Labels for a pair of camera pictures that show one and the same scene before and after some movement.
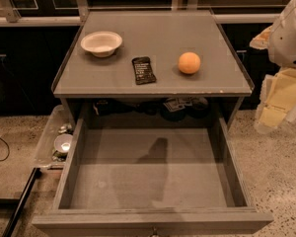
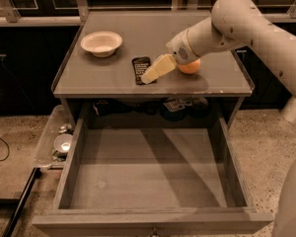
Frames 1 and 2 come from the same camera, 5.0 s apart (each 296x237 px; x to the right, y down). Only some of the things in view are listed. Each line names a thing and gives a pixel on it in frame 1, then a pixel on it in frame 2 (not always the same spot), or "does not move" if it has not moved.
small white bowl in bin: (63, 142) does not move
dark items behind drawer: (175, 109) does not move
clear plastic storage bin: (54, 145) does not move
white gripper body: (288, 44) -> (179, 50)
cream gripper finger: (281, 96) -> (159, 67)
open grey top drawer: (150, 177) does not move
